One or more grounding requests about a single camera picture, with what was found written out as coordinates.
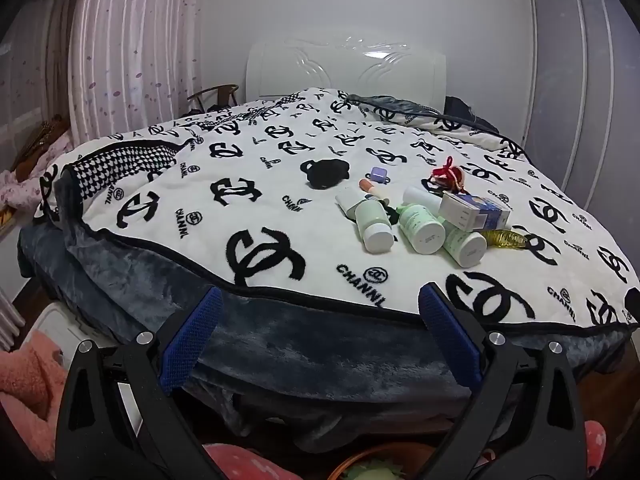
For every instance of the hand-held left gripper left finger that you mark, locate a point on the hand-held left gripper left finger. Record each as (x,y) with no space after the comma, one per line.
(192,340)

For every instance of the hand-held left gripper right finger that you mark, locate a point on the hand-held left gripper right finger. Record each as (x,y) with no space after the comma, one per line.
(447,340)

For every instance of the green bottle with white cap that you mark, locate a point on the green bottle with white cap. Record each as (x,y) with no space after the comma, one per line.
(422,227)
(372,227)
(462,247)

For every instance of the white and blue box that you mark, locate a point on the white and blue box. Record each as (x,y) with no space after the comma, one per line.
(472,212)

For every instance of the orange round waste bin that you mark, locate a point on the orange round waste bin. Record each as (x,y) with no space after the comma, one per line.
(370,465)

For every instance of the white plastic bottle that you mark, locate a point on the white plastic bottle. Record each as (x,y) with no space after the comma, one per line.
(419,195)

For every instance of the white cosmetic tube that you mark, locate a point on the white cosmetic tube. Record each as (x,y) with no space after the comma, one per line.
(346,200)

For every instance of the white black printed blanket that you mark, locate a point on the white black printed blanket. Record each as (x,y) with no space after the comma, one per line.
(200,220)

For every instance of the grey-blue plush blanket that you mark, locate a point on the grey-blue plush blanket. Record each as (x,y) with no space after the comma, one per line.
(325,355)

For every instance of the pink slipper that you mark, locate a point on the pink slipper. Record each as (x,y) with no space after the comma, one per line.
(595,442)
(240,462)

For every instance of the white plastic storage box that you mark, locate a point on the white plastic storage box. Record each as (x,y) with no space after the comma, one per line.
(55,332)

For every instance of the red ribbon ornament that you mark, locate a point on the red ribbon ornament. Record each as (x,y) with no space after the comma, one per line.
(447,174)

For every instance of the pink fluffy towel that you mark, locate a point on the pink fluffy towel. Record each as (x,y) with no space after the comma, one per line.
(30,390)

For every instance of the purple earbud case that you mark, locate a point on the purple earbud case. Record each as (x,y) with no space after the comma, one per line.
(377,175)

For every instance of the black hair scrunchie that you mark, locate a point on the black hair scrunchie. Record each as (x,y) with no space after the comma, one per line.
(325,172)

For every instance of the printed pillow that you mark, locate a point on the printed pillow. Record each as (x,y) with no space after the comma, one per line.
(420,112)

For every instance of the pink floral cloth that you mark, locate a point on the pink floral cloth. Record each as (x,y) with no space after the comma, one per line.
(17,190)

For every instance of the dark clothing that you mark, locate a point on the dark clothing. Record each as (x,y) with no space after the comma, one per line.
(460,105)

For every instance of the dark wooden chair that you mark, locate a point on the dark wooden chair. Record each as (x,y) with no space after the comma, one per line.
(220,92)

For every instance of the brown wooden furniture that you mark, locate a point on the brown wooden furniture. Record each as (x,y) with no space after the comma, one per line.
(37,137)

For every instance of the grey sliding-door wardrobe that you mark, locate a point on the grey sliding-door wardrobe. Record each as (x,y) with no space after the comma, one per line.
(590,85)

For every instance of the pink patterned curtain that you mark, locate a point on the pink patterned curtain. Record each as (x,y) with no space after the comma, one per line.
(130,50)

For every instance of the white glossy headboard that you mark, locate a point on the white glossy headboard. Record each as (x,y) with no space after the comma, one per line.
(320,67)

